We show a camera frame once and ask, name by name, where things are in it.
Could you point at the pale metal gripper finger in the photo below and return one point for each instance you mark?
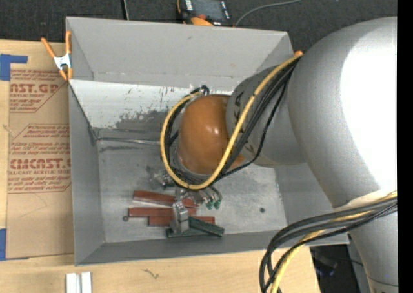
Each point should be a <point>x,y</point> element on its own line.
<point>176,217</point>
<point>184,220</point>

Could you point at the dark green flat block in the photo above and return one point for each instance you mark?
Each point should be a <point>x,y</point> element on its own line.
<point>193,234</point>
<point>208,227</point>

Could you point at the red-brown flat block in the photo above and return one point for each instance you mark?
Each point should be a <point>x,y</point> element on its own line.
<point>159,220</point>
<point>148,211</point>
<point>151,196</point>

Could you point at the grey metal bin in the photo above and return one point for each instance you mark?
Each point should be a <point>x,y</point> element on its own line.
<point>129,162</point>

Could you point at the brown cardboard board, red print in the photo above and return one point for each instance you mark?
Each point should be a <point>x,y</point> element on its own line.
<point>35,143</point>

